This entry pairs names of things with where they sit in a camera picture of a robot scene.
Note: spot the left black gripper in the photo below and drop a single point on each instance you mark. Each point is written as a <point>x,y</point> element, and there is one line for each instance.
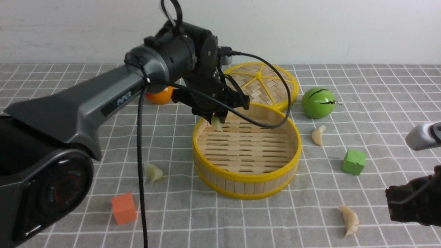
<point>208,92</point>

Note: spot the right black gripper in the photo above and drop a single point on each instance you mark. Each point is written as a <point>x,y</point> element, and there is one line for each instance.
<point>419,201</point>

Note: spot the greenish dumpling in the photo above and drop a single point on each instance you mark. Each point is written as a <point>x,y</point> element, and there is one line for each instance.
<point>216,123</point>
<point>152,172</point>

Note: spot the white dumpling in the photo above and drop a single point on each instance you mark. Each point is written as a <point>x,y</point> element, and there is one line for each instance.
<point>351,220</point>
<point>317,134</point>

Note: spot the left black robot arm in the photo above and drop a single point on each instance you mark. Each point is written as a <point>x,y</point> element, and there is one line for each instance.
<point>48,144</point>

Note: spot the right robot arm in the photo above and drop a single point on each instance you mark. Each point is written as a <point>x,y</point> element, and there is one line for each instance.
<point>424,136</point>

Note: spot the woven bamboo steamer lid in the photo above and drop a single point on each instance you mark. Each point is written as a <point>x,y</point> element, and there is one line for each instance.
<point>263,85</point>

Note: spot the bamboo steamer tray yellow rim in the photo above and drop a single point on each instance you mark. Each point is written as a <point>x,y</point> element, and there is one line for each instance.
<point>245,161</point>

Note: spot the orange toy pear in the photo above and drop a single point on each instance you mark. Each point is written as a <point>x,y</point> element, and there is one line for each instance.
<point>160,98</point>

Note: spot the green foam cube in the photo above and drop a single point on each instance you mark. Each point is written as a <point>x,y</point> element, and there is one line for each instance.
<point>354,162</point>

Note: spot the grey checkered tablecloth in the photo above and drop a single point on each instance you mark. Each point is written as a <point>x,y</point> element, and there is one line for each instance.
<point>380,105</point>

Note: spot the green toy watermelon ball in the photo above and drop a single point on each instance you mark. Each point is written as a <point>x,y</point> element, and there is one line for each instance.
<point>318,102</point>

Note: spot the orange foam cube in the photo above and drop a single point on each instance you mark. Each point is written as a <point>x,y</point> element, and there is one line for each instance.
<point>123,209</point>

